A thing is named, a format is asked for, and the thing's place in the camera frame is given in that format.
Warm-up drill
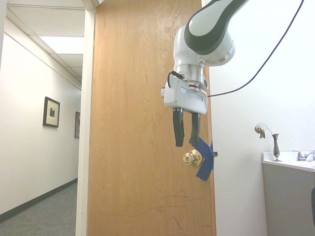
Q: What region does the small dark framed picture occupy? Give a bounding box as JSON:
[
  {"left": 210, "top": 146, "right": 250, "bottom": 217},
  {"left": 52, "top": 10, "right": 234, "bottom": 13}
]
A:
[{"left": 74, "top": 111, "right": 81, "bottom": 139}]

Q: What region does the brass door knob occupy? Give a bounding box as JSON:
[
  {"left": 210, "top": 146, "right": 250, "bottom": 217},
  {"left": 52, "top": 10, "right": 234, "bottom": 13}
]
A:
[{"left": 182, "top": 149, "right": 206, "bottom": 168}]

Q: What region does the black cable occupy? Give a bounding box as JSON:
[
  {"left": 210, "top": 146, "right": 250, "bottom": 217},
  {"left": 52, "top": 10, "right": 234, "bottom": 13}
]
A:
[{"left": 207, "top": 0, "right": 304, "bottom": 97}]

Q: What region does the ceiling light panel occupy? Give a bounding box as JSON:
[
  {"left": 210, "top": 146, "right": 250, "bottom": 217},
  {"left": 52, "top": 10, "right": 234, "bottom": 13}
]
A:
[{"left": 39, "top": 35, "right": 86, "bottom": 46}]

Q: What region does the dried wilted flower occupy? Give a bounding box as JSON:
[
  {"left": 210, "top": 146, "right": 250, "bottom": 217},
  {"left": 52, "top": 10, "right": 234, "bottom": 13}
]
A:
[{"left": 254, "top": 123, "right": 274, "bottom": 140}]

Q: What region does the chrome sink faucet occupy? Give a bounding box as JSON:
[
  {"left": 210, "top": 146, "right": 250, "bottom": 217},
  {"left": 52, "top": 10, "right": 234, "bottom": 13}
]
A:
[{"left": 291, "top": 149, "right": 315, "bottom": 161}]

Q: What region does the white door frame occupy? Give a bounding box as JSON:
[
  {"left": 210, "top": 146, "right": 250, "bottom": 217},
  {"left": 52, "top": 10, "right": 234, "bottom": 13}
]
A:
[{"left": 75, "top": 0, "right": 102, "bottom": 236}]

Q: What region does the large black framed picture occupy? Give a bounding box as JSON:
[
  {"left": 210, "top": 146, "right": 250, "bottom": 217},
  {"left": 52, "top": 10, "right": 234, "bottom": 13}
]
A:
[{"left": 42, "top": 96, "right": 61, "bottom": 128}]

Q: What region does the silver metal vase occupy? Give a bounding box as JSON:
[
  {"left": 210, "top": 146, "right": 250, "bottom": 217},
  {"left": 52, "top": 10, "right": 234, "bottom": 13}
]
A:
[{"left": 272, "top": 133, "right": 283, "bottom": 162}]

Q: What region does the blue tape cross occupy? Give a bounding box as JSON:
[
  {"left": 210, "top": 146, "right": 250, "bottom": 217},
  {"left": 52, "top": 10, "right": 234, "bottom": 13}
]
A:
[{"left": 189, "top": 136, "right": 215, "bottom": 182}]

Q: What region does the wooden door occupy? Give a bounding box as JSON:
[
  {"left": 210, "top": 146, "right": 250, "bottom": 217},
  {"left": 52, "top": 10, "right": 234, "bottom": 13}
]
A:
[{"left": 87, "top": 0, "right": 218, "bottom": 236}]

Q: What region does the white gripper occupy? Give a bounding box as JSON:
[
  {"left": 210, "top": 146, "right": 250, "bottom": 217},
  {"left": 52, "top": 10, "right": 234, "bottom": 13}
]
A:
[{"left": 161, "top": 71, "right": 210, "bottom": 148}]

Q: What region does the white sink counter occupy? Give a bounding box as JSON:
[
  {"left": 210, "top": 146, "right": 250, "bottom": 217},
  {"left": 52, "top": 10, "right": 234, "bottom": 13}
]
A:
[{"left": 261, "top": 151, "right": 315, "bottom": 236}]

